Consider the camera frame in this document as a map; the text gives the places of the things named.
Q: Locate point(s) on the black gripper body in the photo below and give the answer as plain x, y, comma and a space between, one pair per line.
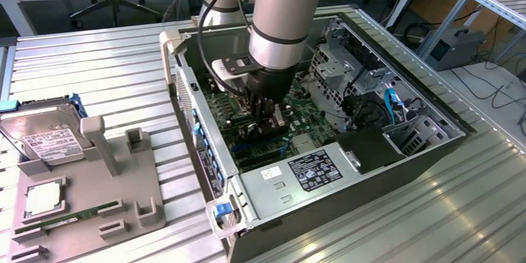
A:
271, 84

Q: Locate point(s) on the black graphics card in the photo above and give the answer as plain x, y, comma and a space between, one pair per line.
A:
255, 139

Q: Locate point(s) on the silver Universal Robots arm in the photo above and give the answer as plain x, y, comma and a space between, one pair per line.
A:
283, 13

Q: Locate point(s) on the green motherboard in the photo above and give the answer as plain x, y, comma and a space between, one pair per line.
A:
305, 115

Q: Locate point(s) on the silver chipset heatsink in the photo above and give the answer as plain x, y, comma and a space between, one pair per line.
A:
303, 145

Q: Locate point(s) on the metal disk bay cage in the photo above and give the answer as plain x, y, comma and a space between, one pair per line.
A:
336, 69

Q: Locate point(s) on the grey power supply unit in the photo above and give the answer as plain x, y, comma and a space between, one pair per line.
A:
287, 183

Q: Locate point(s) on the black plastic air shroud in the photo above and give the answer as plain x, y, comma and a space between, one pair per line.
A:
366, 149

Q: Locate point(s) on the blue case latch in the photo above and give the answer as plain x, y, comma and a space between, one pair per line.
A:
221, 209

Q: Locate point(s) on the open black PC case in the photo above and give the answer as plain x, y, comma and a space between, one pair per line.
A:
370, 195

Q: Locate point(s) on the blue disk caddy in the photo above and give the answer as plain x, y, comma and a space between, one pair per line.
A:
80, 106

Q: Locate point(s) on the grey box device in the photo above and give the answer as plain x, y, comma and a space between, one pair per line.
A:
450, 46

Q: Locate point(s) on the black office chair base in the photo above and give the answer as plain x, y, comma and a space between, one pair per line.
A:
116, 4

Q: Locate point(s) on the grey parts rack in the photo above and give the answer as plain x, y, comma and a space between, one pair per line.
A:
89, 213

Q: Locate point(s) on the silver hard disk drive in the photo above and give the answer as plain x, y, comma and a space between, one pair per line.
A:
45, 139

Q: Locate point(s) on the green RAM stick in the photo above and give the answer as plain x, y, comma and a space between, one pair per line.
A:
77, 215

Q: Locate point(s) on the silver CPU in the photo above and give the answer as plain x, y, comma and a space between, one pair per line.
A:
45, 196

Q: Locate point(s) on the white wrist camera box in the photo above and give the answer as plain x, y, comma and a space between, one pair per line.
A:
229, 72

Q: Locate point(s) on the aluminium profile frame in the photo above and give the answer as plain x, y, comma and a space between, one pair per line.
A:
496, 1

